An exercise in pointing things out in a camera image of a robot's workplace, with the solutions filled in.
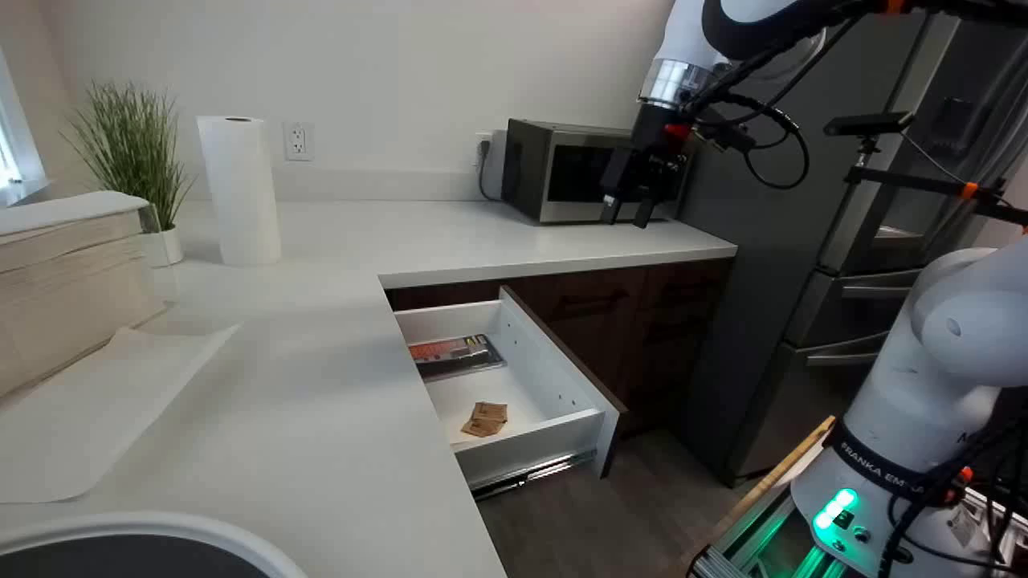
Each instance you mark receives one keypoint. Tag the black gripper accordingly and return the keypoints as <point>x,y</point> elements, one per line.
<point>647,168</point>

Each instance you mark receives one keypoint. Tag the white drawer with wood front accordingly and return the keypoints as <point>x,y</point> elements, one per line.
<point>535,374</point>

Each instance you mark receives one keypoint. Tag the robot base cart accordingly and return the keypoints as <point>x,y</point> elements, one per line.
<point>760,524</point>

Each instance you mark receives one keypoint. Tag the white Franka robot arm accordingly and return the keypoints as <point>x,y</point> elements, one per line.
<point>943,355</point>

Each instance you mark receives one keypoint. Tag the silver microwave oven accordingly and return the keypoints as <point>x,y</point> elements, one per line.
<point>556,171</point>

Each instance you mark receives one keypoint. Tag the dark wood cabinet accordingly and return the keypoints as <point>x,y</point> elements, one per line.
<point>630,321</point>

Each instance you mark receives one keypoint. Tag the grey refrigerator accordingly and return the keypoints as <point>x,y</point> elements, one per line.
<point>773,266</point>

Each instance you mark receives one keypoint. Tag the red snack package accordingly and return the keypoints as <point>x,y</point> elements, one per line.
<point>452,351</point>

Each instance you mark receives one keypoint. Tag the brown flat packet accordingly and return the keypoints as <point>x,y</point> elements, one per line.
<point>486,418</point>

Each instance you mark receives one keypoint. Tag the black tripod stand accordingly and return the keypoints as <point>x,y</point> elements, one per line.
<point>932,185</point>

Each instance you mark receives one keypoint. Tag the white paper towel roll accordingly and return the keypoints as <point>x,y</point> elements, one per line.
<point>241,186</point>

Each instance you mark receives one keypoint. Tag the green potted plant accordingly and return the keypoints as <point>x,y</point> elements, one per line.
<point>134,147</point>

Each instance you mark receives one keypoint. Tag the beige wooden box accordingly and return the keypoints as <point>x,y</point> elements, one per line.
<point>67,291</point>

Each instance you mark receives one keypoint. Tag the white cutting mat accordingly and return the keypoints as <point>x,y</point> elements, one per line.
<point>98,412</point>

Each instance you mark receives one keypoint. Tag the round white rimmed basin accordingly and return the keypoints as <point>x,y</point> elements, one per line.
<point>140,540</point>

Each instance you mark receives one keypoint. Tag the window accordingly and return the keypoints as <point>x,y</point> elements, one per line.
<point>17,147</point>

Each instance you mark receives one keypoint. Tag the black camera on stand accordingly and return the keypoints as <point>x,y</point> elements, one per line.
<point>869,122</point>

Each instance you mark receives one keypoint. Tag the white wall outlet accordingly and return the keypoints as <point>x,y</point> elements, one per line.
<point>298,141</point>

